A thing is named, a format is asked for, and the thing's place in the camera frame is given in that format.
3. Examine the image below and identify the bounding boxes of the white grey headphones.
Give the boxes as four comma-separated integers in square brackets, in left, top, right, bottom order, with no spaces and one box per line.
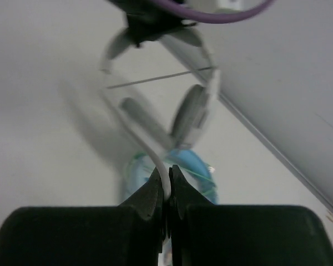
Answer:
[98,26,221,156]

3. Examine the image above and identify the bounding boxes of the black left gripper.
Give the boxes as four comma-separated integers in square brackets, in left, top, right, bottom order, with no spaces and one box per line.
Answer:
[110,0,196,48]

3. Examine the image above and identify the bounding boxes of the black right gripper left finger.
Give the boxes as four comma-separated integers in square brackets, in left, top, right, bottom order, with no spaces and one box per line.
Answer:
[0,171,164,265]

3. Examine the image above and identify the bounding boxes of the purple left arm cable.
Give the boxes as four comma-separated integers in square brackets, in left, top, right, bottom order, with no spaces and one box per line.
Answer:
[152,0,275,25]

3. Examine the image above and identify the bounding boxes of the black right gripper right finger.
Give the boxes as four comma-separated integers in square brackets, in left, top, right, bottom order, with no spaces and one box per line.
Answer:
[168,166,333,265]

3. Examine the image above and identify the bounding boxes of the white headphone cable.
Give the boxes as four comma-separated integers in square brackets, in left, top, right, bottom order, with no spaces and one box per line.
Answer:
[99,68,216,200]

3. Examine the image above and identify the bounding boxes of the aluminium table frame rail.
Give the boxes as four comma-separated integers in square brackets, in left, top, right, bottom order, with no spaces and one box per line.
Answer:
[160,41,333,236]

